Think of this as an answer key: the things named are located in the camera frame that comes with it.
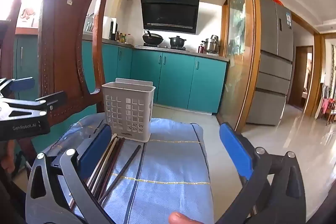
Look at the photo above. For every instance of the person's left forearm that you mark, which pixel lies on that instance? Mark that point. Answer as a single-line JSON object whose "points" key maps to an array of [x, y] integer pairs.
{"points": [[8, 158]]}

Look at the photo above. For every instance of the black chopstick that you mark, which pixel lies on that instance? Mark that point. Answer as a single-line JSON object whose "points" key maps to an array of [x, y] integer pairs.
{"points": [[126, 166], [97, 128]]}

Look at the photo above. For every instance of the white kitchen appliance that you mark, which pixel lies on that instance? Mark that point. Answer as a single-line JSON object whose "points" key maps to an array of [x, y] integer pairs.
{"points": [[107, 27]]}

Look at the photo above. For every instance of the black wok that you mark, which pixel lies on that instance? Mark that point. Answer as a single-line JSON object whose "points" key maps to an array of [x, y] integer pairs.
{"points": [[153, 39]]}

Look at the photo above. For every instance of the person's right hand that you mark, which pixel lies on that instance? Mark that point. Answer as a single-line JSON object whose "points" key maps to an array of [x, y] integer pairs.
{"points": [[181, 217]]}

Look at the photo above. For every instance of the pink garment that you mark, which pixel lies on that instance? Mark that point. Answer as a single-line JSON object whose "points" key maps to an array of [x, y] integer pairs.
{"points": [[328, 106]]}

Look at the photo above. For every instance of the reddish brown chopstick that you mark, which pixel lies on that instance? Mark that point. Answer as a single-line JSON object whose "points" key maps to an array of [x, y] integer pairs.
{"points": [[115, 158]]}

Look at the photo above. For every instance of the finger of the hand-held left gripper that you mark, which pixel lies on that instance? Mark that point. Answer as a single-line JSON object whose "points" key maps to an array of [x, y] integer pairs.
{"points": [[52, 99], [22, 83]]}

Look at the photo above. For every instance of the black gas stove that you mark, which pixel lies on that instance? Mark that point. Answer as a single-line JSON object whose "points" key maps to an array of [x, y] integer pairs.
{"points": [[165, 47]]}

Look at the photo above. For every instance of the brown wooden door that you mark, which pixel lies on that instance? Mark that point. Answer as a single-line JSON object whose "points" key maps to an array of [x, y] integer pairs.
{"points": [[299, 77]]}

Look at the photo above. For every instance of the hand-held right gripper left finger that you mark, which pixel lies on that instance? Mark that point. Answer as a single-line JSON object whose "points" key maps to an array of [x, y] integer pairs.
{"points": [[95, 145]]}

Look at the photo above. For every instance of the small red bottle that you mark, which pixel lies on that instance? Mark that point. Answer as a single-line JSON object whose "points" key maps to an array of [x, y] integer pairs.
{"points": [[200, 49]]}

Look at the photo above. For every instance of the silver refrigerator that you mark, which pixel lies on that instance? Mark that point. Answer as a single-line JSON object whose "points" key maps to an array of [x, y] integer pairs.
{"points": [[273, 43]]}

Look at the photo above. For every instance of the wood framed glass door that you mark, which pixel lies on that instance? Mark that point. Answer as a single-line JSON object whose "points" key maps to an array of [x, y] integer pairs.
{"points": [[237, 29]]}

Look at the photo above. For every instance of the black cooking pot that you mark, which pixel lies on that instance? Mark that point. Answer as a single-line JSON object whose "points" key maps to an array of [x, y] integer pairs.
{"points": [[177, 42]]}

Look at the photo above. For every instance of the black range hood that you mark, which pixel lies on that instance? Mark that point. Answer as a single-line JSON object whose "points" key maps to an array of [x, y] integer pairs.
{"points": [[170, 14]]}

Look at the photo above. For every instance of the grey kitchen countertop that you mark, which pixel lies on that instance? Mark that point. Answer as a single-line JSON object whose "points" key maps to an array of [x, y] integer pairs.
{"points": [[189, 53]]}

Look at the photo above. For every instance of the white plastic chopstick basket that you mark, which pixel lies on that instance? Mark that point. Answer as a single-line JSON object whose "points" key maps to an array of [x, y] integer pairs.
{"points": [[126, 88]]}

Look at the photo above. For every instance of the carved wooden chair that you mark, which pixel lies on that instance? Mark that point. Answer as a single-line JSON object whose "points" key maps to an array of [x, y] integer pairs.
{"points": [[60, 43]]}

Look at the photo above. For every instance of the dark brown chopstick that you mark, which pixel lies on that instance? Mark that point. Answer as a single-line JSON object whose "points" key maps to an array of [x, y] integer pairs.
{"points": [[108, 158]]}

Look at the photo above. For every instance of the light blue cloth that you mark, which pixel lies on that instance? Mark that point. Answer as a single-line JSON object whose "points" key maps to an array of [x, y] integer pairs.
{"points": [[162, 161]]}

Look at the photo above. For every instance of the steel stock pot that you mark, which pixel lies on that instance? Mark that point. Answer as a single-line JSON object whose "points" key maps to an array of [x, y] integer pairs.
{"points": [[211, 46]]}

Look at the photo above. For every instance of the orange bag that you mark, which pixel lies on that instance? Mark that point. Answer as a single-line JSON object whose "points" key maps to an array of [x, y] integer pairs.
{"points": [[277, 1]]}

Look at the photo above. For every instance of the teal base cabinets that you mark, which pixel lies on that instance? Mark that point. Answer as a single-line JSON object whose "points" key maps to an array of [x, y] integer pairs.
{"points": [[173, 77]]}

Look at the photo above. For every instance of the cluster of condiment bottles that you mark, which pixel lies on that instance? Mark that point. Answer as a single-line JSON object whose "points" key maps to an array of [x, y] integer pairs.
{"points": [[124, 38]]}

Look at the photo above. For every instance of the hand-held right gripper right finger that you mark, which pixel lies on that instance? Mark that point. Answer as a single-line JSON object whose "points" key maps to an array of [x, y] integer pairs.
{"points": [[235, 150]]}

